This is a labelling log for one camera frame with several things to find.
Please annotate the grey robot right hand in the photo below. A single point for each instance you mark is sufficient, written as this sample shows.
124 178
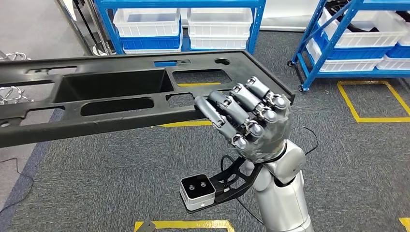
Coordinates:
269 134

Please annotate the black plastic panel part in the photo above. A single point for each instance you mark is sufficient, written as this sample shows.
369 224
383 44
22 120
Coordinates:
128 120

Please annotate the blue metal shelf rack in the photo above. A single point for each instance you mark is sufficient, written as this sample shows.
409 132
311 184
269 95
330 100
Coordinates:
182 3

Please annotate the blue metal rack on casters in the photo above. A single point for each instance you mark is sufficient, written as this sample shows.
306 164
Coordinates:
352 75

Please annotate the black plastic parts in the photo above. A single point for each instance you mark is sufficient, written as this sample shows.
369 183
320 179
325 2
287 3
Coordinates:
368 29

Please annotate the chrome stand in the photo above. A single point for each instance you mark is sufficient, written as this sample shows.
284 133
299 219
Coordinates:
99 49

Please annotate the black right camera bracket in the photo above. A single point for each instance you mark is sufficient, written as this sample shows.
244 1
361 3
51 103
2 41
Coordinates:
234 193

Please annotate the black camera bracket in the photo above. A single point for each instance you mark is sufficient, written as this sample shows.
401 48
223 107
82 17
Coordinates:
147 226
234 193

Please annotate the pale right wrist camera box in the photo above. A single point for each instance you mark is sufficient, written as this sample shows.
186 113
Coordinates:
197 190

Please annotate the black left camera bracket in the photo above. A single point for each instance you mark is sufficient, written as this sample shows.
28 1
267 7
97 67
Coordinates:
147 226

